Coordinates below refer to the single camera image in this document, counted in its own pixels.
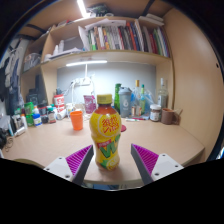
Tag green-capped dark bottle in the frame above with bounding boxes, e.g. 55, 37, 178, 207
47, 107, 57, 124

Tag tall clear glass bottle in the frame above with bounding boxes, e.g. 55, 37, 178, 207
157, 78, 169, 109

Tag green-capped slim bottle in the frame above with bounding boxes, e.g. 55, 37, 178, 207
139, 84, 147, 116

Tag yellow drink bottle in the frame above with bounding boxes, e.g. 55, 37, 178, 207
88, 93, 123, 172

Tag white-lidded brown jar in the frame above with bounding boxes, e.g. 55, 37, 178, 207
149, 103, 162, 123

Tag brown mug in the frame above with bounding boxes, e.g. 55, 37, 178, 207
160, 107, 181, 126

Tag ceiling light tube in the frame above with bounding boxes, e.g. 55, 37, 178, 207
76, 0, 88, 18

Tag green plastic bottle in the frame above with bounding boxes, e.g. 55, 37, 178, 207
113, 83, 122, 114

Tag white cable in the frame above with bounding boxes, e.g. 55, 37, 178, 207
68, 81, 91, 111

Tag blue plastic bag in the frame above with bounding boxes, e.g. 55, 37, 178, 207
131, 88, 156, 114

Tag white power strip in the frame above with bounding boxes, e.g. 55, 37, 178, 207
71, 77, 92, 87

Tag white under-shelf light bar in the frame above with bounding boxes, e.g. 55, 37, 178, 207
65, 59, 108, 67

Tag orange plastic cup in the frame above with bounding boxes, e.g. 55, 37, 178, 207
69, 110, 84, 131

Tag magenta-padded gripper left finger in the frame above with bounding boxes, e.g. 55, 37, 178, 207
43, 144, 95, 186

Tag dark hanging clothes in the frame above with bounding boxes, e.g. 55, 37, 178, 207
0, 38, 23, 104

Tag green container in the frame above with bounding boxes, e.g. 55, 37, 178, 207
23, 101, 35, 127

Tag red and white canister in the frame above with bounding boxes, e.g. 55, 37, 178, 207
53, 94, 66, 114

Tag light wooden wardrobe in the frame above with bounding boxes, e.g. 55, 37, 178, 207
163, 8, 224, 161

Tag yellow-capped clear bottle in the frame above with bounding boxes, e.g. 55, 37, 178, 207
131, 79, 142, 117

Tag magenta packet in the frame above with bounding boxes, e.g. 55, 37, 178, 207
83, 94, 98, 115

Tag blue-capped white bottle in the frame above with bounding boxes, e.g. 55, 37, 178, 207
32, 113, 43, 127

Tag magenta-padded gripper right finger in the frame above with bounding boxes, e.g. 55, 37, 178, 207
130, 143, 185, 186

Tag grey shaker bottle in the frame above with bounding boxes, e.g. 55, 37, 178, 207
118, 87, 133, 118

